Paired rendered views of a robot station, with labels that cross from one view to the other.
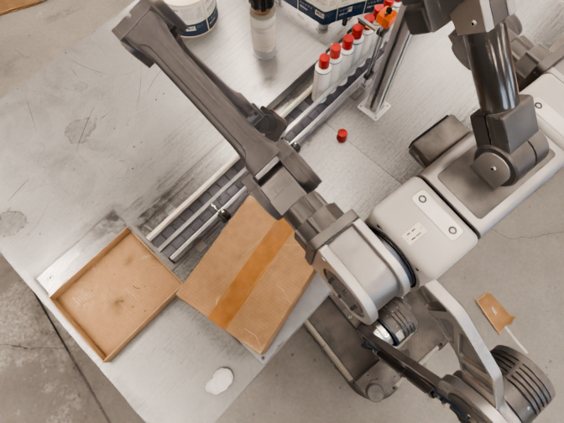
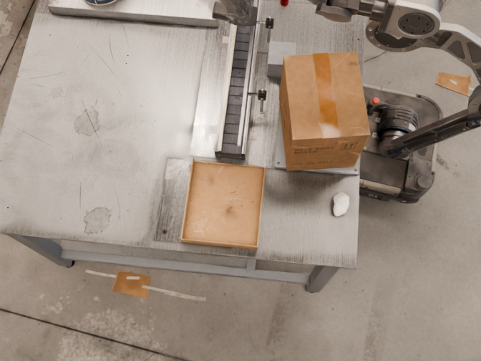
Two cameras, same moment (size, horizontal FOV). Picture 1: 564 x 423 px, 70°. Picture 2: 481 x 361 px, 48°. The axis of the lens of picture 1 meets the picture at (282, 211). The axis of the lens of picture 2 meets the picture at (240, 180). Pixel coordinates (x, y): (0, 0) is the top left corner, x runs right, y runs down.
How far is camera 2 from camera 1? 1.01 m
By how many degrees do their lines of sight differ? 12
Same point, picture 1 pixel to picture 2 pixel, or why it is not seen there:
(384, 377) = (421, 169)
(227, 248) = (298, 94)
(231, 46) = not seen: outside the picture
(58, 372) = not seen: outside the picture
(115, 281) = (214, 199)
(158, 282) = (244, 178)
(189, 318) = (285, 185)
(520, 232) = not seen: hidden behind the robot
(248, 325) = (350, 124)
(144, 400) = (303, 253)
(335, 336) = (366, 170)
